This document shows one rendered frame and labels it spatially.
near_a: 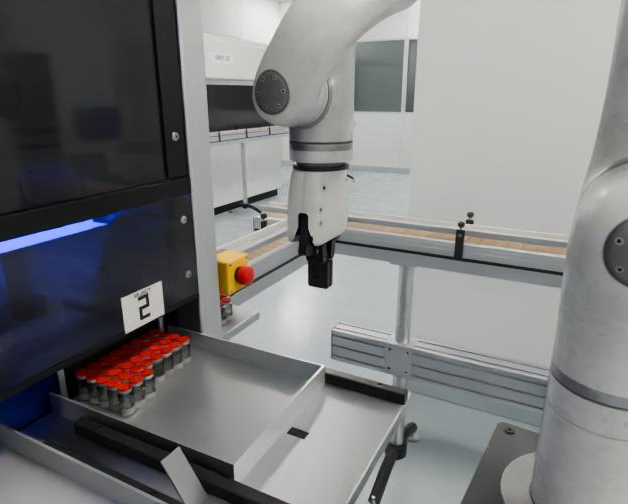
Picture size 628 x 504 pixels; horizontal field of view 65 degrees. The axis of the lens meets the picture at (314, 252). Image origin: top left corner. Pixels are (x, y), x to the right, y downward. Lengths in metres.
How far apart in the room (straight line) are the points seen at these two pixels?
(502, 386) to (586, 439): 1.07
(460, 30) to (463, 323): 1.18
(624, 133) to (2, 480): 0.83
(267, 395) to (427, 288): 1.49
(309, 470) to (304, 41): 0.52
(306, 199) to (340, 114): 0.11
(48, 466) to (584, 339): 0.66
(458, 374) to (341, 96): 1.21
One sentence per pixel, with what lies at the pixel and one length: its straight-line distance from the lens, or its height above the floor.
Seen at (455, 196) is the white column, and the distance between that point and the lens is 2.10.
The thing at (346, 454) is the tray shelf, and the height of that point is 0.88.
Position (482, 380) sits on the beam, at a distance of 1.68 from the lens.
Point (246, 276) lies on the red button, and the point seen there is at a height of 1.00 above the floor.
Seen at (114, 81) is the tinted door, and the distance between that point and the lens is 0.79.
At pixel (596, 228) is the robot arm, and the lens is 0.48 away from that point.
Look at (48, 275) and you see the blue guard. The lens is 0.73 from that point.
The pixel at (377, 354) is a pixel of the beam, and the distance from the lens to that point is 1.74.
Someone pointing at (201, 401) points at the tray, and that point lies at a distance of 0.84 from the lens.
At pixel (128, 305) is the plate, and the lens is 0.82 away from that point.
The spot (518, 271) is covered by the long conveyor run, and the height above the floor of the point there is 0.87.
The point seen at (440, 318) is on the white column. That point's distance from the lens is 2.28.
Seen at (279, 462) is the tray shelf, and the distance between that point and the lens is 0.71.
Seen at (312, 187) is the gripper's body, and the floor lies 1.23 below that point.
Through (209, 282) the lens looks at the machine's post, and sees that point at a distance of 0.96.
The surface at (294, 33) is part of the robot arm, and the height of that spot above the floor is 1.41.
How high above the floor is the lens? 1.35
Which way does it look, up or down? 18 degrees down
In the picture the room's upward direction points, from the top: straight up
